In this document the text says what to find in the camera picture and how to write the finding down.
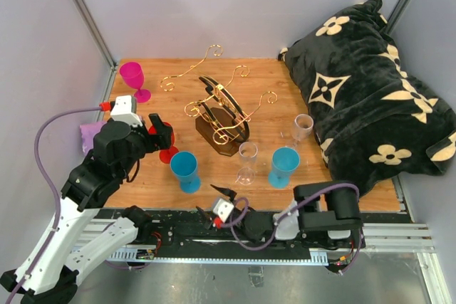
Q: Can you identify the red plastic wine glass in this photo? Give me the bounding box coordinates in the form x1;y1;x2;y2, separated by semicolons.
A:
148;122;179;164

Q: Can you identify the blue plastic wine glass back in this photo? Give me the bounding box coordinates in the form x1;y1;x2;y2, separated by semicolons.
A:
170;151;201;194

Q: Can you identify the blue plastic wine glass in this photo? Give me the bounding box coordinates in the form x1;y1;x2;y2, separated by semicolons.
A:
268;147;301;189
170;151;201;194

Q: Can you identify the clear wine glass back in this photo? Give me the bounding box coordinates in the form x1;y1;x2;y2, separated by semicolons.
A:
237;142;258;186

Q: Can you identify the clear wine glass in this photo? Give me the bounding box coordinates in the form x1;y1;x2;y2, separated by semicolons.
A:
237;142;258;186
288;114;314;149

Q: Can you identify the blue plastic wine glass front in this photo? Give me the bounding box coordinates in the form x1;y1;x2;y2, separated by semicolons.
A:
268;147;301;189

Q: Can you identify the magenta plastic wine glass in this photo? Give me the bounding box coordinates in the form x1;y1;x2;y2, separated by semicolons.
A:
120;62;151;103

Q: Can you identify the clear wine glass front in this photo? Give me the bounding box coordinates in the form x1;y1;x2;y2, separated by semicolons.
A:
288;114;314;149

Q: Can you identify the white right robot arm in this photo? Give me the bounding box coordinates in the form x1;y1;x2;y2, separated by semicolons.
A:
197;181;363;251

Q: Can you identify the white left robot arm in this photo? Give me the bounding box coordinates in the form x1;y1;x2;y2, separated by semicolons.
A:
1;113;174;303

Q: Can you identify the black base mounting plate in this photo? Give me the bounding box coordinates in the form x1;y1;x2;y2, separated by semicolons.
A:
95;207;368;261

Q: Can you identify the purple folded cloth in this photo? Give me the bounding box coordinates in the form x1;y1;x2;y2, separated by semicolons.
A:
79;120;107;155

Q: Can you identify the black floral plush pillow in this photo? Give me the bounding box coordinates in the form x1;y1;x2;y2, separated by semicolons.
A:
278;0;455;194

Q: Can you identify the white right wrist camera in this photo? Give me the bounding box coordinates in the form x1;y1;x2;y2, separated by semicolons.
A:
211;197;234;229

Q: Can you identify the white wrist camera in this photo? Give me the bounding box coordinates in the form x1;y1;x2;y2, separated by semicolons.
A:
211;197;234;229
99;95;144;127

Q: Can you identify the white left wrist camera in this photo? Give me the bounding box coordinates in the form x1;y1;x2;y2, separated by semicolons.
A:
99;95;144;127

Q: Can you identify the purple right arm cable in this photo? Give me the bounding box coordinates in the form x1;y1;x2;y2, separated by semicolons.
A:
220;182;366;276

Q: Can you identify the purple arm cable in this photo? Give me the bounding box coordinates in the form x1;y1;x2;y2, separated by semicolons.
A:
220;182;366;276
3;104;150;304

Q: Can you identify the gold wire wine glass rack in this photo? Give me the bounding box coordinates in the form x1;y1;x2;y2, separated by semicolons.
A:
160;44;278;157

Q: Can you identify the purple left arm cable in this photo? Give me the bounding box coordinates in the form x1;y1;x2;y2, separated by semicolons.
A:
3;104;150;304

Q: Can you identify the aluminium frame rail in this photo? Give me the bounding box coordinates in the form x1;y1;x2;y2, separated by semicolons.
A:
65;211;435;271

